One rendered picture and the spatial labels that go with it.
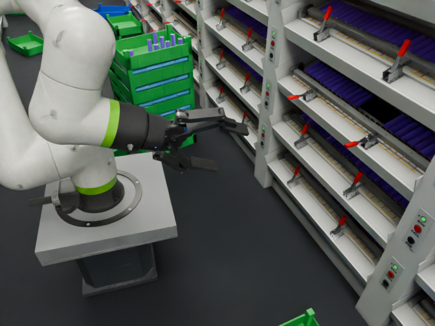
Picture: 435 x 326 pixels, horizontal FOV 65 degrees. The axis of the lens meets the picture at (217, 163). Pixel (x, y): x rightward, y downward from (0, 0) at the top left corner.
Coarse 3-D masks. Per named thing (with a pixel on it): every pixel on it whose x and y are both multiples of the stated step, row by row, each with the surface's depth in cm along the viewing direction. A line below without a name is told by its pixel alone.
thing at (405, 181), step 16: (288, 64) 119; (304, 64) 122; (288, 80) 120; (352, 80) 110; (304, 112) 113; (320, 112) 105; (400, 112) 95; (336, 128) 99; (352, 128) 97; (368, 160) 91; (384, 160) 87; (384, 176) 87; (400, 176) 83; (416, 176) 81; (400, 192) 84
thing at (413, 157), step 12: (300, 72) 116; (312, 84) 111; (324, 96) 107; (336, 96) 104; (348, 108) 99; (360, 120) 95; (384, 132) 90; (396, 144) 86; (408, 156) 83; (420, 156) 82; (420, 168) 82
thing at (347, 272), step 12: (240, 144) 178; (252, 156) 168; (276, 180) 152; (288, 204) 146; (300, 216) 139; (312, 228) 133; (324, 240) 128; (336, 252) 123; (336, 264) 124; (348, 276) 119; (360, 288) 114; (396, 324) 104
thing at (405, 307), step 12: (420, 288) 94; (408, 300) 97; (420, 300) 95; (432, 300) 96; (396, 312) 96; (408, 312) 95; (420, 312) 95; (432, 312) 92; (408, 324) 94; (420, 324) 93; (432, 324) 92
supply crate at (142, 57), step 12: (168, 24) 158; (144, 36) 155; (168, 36) 160; (180, 36) 154; (120, 48) 152; (132, 48) 155; (144, 48) 156; (168, 48) 143; (180, 48) 146; (120, 60) 142; (132, 60) 137; (144, 60) 140; (156, 60) 143; (168, 60) 146
